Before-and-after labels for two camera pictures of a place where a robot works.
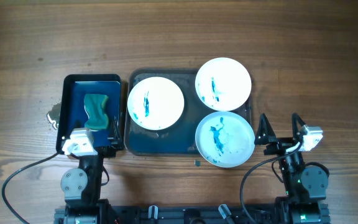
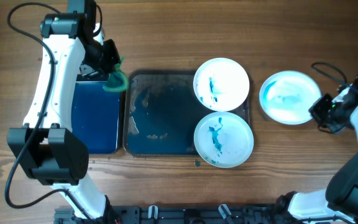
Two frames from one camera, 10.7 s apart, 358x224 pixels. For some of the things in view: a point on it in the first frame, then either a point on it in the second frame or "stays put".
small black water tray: x=94 y=101 stays put
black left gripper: x=105 y=153 to x=88 y=73
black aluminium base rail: x=193 y=214 stays put
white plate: x=223 y=84 stays put
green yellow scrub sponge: x=95 y=105 to x=118 y=80
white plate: x=225 y=139 stays put
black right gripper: x=281 y=142 to x=319 y=109
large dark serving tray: x=179 y=139 stays put
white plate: x=155 y=103 to x=286 y=97
